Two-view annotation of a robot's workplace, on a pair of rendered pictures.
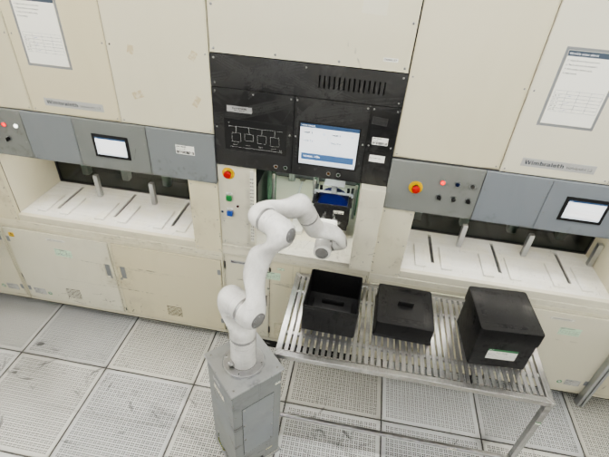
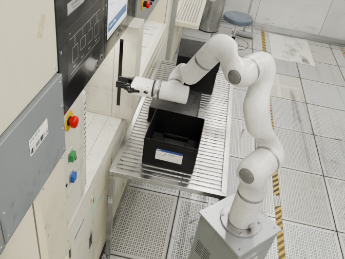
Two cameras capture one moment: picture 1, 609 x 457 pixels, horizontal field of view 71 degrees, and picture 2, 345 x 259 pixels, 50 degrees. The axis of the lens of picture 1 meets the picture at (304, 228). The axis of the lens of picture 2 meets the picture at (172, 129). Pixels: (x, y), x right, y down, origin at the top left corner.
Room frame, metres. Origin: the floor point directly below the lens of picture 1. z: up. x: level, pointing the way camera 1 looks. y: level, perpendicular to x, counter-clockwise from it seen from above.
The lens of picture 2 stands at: (1.69, 1.35, 2.08)
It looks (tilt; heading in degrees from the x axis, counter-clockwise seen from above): 37 degrees down; 267
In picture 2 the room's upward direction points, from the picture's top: 10 degrees clockwise
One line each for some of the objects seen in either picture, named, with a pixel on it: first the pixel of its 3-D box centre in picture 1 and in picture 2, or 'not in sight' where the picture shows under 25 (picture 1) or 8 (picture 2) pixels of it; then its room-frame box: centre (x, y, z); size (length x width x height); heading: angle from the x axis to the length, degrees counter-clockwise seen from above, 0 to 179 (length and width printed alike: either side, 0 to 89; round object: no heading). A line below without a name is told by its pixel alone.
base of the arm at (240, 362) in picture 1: (243, 348); (245, 207); (1.24, 0.24, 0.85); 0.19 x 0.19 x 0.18
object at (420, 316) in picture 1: (403, 310); (175, 104); (1.58, -0.55, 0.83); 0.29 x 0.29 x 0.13; 82
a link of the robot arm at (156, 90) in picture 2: not in sight; (157, 89); (1.70, -0.10, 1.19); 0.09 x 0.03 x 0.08; 84
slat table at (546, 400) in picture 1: (394, 373); (176, 155); (1.51, -0.58, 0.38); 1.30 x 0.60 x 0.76; 83
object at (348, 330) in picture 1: (332, 302); (173, 140); (1.58, -0.18, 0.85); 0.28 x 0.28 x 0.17; 81
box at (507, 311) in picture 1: (496, 326); (196, 66); (1.45, -0.98, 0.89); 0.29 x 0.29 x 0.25; 87
